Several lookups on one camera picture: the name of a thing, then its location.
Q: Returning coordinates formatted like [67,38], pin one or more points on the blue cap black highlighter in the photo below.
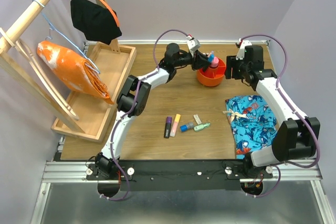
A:
[210,56]

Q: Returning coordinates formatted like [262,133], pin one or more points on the blue cap grey glue stick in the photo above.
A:
[187,126]

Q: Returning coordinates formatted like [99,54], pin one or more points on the blue shark print shorts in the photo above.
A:
[252,122]

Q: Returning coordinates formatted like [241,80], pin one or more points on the green highlighter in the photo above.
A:
[201,127]

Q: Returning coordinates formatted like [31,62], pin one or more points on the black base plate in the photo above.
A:
[175,175]

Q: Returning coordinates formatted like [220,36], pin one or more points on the yellow cap pink highlighter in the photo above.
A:
[175,125]

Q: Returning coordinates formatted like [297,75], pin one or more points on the orange round organizer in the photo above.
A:
[212,77]

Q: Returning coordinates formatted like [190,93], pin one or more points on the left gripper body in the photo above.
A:
[194,62]

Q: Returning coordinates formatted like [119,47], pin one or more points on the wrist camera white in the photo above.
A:
[193,44]
[241,44]

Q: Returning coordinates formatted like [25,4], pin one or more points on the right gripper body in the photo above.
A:
[231,62]

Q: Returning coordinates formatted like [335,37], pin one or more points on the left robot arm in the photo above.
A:
[134,95]

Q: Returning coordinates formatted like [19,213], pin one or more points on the wooden clothes rack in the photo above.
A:
[50,97]

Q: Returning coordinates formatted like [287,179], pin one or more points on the wooden tray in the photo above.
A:
[94,113]

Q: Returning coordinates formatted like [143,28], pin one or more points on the purple cap black highlighter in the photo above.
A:
[167,129]

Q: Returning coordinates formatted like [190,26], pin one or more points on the blue wire hanger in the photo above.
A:
[49,37]

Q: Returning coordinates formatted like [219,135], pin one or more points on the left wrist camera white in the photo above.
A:
[193,44]

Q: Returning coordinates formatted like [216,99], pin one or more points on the small beige eraser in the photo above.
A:
[197,119]

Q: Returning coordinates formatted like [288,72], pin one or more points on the orange tie-dye cloth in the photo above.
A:
[73,70]

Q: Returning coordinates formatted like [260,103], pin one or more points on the aluminium rail frame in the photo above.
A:
[75,172]

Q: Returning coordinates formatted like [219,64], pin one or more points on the black cloth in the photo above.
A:
[94,21]

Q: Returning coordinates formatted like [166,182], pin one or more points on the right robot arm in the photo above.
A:
[297,136]

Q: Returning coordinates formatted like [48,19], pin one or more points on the pink cap glue stick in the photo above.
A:
[214,63]

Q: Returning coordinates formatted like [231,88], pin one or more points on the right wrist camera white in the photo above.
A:
[241,44]

